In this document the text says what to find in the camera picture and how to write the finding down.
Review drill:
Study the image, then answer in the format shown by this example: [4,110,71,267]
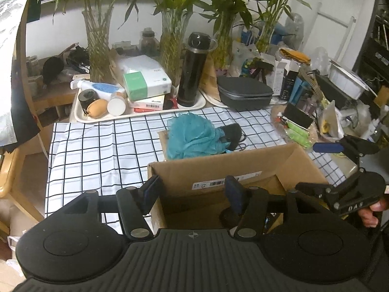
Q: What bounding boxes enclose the black storage shelf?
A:
[353,6,389,80]

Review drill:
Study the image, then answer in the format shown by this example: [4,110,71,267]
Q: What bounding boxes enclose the brown paper bag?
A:
[199,56,223,98]

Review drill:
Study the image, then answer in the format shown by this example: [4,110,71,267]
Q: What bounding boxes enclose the brown cardboard box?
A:
[147,143,338,230]

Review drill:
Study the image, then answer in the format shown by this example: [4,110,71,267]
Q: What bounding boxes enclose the dark glass jar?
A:
[140,28,160,57]

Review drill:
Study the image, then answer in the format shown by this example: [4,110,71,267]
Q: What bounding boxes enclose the grey zip case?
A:
[216,76,274,112]

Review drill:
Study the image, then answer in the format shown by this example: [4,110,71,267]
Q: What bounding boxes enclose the tan egg-shaped sponge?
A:
[87,99,109,119]

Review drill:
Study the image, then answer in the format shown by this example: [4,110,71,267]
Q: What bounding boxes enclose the white spray bottle blue label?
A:
[71,79,126,94]

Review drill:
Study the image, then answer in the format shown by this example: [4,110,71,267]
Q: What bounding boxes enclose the black carton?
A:
[280,70,300,101]

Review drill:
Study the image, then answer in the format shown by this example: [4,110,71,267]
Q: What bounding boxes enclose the white plate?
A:
[199,88,229,108]

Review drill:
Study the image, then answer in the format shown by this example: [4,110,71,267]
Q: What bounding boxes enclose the black and white checked tablecloth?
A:
[44,105,347,221]

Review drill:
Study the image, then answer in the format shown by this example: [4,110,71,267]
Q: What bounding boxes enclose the flat brown cardboard piece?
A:
[157,128,171,162]

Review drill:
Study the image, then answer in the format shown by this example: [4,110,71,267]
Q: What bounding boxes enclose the person's right hand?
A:
[357,197,389,228]

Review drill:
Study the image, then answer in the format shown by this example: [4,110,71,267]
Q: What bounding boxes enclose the wooden side table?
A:
[27,79,77,128]

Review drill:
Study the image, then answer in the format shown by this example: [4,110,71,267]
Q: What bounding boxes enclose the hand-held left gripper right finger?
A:
[224,175,330,241]

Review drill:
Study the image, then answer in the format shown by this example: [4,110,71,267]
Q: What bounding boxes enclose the small black box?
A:
[284,103,314,130]

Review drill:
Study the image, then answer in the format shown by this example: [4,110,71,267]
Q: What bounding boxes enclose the orange bottle with white cap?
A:
[107,93,127,116]

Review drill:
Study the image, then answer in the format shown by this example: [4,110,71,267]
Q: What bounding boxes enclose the white carton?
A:
[272,58,293,95]

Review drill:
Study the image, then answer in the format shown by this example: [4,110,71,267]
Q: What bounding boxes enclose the green snack packets bag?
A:
[280,119,314,150]

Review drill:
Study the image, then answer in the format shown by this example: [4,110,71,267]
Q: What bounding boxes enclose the blue carton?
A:
[289,77,311,104]

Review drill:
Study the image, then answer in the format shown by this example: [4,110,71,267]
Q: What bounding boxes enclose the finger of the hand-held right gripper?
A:
[312,134,380,159]
[295,182,345,207]

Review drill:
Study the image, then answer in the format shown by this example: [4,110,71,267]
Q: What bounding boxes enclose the teal mesh bath loofah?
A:
[167,112,231,160]

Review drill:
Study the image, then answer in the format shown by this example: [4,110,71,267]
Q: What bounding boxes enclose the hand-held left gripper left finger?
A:
[62,174,165,244]

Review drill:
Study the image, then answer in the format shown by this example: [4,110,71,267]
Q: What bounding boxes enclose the black tape roll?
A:
[78,89,99,110]

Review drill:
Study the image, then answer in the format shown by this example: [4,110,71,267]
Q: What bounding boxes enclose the white metal rack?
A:
[316,1,357,56]

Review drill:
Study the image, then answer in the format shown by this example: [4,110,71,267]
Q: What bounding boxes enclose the white plastic shopping bag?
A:
[229,41,262,77]

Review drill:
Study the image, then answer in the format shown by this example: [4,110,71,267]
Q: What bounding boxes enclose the red and white flat box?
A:
[129,94,167,110]

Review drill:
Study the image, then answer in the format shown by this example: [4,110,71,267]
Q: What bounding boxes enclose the green and white tissue box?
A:
[123,71,172,102]

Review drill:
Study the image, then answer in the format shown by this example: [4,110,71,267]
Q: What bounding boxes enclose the black face mask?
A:
[217,123,249,153]

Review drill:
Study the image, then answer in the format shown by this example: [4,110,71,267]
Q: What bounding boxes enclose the bamboo plant in glass vase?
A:
[243,0,332,54]
[146,0,213,86]
[36,0,140,83]
[194,0,259,71]

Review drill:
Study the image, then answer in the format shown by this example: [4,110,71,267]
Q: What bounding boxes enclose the white plastic tray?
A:
[71,83,207,125]

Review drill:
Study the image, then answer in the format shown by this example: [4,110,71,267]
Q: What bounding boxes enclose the white plastic bowl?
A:
[330,59,370,100]

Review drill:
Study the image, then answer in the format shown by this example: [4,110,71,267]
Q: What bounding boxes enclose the white tissue pack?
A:
[117,55,171,80]

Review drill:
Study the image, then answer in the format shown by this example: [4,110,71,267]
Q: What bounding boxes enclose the wooden chair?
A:
[0,15,73,223]

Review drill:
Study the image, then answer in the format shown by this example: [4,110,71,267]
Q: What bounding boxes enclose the yellow folded cloth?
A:
[280,49,311,65]

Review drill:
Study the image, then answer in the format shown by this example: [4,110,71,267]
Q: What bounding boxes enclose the tall black thermos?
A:
[177,32,212,108]

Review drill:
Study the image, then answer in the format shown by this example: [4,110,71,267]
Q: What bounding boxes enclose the black fuzzy object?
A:
[42,57,66,86]

